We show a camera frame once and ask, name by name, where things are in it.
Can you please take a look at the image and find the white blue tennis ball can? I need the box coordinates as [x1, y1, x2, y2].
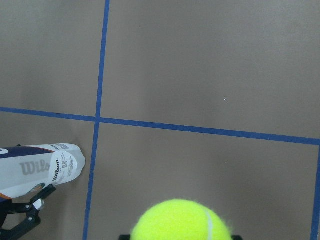
[0, 143, 86, 202]

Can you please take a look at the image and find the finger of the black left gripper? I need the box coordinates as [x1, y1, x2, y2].
[0, 184, 56, 240]

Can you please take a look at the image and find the yellow tennis ball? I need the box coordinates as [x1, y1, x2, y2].
[130, 199, 232, 240]

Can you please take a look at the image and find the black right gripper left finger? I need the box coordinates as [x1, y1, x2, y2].
[118, 234, 131, 240]

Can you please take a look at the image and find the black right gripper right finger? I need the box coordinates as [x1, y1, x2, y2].
[231, 235, 242, 240]

